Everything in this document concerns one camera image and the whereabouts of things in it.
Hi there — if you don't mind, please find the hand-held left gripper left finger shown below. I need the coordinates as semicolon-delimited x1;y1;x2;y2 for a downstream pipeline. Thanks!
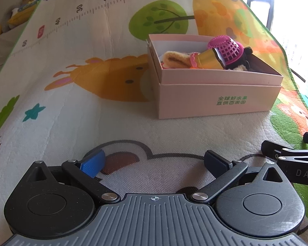
23;149;119;203

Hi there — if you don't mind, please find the pink mesh basket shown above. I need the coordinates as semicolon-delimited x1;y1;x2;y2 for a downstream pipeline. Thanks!
208;35;245;66

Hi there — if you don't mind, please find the black plush toy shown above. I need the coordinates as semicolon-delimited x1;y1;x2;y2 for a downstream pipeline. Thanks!
225;47;255;71

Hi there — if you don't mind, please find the pink ice cream cone toy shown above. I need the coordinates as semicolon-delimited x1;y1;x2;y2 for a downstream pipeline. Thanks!
190;50;222;69

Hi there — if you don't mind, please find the black window frame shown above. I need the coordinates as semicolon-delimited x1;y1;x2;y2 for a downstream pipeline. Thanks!
246;0;276;28

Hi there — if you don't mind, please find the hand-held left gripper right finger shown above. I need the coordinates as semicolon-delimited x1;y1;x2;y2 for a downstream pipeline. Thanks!
191;150;290;203

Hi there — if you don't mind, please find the colourful cartoon play mat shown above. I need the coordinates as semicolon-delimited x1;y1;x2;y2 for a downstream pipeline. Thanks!
0;0;308;246

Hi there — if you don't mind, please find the pink cardboard box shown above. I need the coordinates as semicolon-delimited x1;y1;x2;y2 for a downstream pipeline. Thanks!
146;33;284;120

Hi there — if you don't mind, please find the yellow white cushion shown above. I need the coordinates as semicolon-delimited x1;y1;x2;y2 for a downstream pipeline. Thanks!
7;5;36;26

